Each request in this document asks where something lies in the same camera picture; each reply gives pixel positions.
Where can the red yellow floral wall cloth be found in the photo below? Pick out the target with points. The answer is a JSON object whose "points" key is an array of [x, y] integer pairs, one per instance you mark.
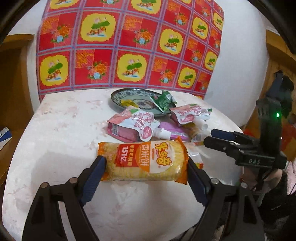
{"points": [[170, 45]]}

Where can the person's right hand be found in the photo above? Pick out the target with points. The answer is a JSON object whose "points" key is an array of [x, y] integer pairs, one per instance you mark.
{"points": [[261, 183]]}

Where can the wooden furniture left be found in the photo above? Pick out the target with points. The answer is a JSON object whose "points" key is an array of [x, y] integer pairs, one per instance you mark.
{"points": [[16, 106]]}

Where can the wooden wardrobe right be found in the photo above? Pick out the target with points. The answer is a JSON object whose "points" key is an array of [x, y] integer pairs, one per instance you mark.
{"points": [[281, 70]]}

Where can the blue white patterned plate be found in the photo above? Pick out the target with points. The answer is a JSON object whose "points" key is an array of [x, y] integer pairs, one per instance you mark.
{"points": [[141, 97]]}

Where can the green snack packet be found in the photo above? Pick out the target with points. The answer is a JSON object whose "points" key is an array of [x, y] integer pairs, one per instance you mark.
{"points": [[163, 101]]}

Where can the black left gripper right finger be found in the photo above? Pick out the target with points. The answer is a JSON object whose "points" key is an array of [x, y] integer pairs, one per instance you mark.
{"points": [[235, 204]]}

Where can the purple flat snack packet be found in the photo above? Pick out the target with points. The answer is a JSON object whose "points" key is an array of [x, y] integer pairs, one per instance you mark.
{"points": [[175, 131]]}

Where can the pink white spout pouch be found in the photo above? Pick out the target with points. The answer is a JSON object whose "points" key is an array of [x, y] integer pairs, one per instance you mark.
{"points": [[136, 125], [191, 114]]}

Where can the blue white box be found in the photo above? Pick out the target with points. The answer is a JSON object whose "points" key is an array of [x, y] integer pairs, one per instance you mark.
{"points": [[5, 136]]}

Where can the clear colourful candy packet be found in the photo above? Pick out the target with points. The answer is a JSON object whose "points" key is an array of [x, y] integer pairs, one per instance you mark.
{"points": [[194, 154]]}

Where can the dark clothes on hook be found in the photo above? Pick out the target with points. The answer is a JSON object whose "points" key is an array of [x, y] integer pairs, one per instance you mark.
{"points": [[281, 90]]}

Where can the yellow frog snack packet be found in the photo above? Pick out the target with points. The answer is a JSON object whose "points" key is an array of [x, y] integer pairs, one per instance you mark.
{"points": [[128, 102]]}

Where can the orange rice cracker packet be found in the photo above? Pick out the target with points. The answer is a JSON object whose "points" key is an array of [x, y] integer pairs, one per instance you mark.
{"points": [[164, 160]]}

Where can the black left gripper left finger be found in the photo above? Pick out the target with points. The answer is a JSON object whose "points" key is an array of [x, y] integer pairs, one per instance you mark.
{"points": [[44, 220]]}

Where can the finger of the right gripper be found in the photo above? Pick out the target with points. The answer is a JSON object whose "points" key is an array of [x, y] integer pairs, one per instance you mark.
{"points": [[227, 147], [236, 137]]}

